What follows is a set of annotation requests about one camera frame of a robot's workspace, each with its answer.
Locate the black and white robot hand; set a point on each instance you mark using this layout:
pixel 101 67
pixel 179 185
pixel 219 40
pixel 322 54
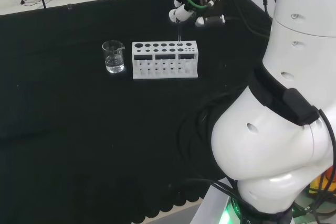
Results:
pixel 210 1

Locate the clear glass rod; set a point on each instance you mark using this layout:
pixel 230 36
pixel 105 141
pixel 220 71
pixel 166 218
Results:
pixel 179 35

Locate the white test tube rack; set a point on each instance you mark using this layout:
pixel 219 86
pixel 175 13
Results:
pixel 168 76

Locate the glass beaker with water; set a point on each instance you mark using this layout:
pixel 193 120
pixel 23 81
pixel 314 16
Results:
pixel 114 68

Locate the black bench cloth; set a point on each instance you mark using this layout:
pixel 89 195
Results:
pixel 65 103

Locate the yellow stop button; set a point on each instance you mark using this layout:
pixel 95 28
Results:
pixel 319 184

